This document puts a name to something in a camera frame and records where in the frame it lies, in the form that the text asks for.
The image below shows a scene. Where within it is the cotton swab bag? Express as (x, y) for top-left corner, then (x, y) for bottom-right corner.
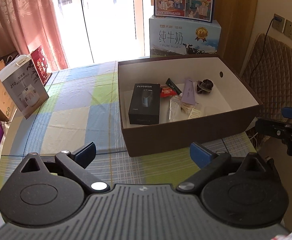
(167, 96), (203, 122)

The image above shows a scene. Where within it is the dark brown cloth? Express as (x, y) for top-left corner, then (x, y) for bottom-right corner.
(196, 79), (214, 94)

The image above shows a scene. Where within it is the red snack packet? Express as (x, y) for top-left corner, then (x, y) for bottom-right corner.
(160, 86), (177, 98)

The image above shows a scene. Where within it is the black Flyco product box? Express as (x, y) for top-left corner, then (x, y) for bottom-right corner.
(128, 83), (161, 125)

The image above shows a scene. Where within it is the green Mentholatum tube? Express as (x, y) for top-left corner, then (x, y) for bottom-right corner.
(166, 78), (182, 96)

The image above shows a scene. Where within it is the clear plastic cup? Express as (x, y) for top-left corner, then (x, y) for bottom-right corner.
(203, 106), (221, 116)

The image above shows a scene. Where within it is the quilted brown chair cover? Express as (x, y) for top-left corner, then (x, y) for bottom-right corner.
(242, 34), (292, 121)

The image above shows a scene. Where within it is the brown cardboard storage box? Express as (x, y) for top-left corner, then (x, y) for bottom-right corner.
(118, 55), (262, 157)

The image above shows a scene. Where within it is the white humidifier box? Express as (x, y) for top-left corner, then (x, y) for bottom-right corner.
(0, 55), (49, 119)

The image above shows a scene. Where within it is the red gift bag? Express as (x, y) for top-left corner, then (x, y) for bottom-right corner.
(30, 46), (51, 86)

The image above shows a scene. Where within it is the blue pure milk carton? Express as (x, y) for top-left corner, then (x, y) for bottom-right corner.
(149, 16), (222, 57)

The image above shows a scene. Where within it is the pink curtain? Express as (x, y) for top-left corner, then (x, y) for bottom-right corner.
(0, 0), (68, 71)

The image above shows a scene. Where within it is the wall socket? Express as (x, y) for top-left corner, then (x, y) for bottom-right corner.
(272, 14), (292, 40)

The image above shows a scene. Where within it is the black power cable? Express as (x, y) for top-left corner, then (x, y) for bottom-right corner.
(248, 16), (281, 81)

